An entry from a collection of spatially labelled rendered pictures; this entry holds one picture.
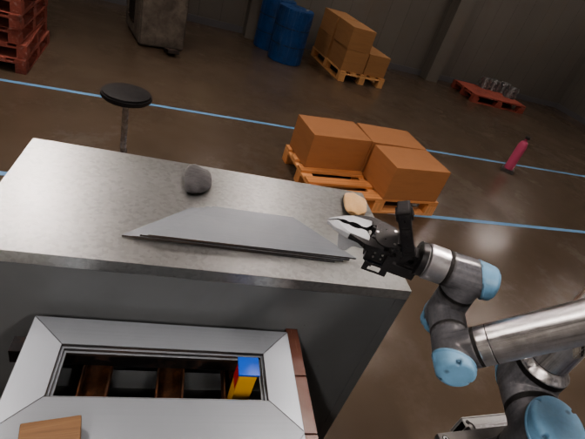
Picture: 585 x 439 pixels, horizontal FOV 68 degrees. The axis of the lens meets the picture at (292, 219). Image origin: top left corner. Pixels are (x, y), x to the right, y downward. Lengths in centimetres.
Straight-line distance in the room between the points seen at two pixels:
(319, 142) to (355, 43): 392
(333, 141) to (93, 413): 321
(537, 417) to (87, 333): 112
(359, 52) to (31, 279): 690
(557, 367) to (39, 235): 131
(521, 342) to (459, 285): 15
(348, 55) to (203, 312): 662
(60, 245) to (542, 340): 115
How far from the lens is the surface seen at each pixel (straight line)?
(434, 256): 91
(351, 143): 409
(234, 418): 125
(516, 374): 115
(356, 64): 779
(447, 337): 91
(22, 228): 139
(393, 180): 391
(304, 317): 147
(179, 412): 124
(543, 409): 109
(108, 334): 138
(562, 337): 88
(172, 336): 138
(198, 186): 158
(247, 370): 129
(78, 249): 132
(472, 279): 93
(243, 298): 137
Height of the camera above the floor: 191
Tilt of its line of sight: 33 degrees down
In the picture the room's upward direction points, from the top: 19 degrees clockwise
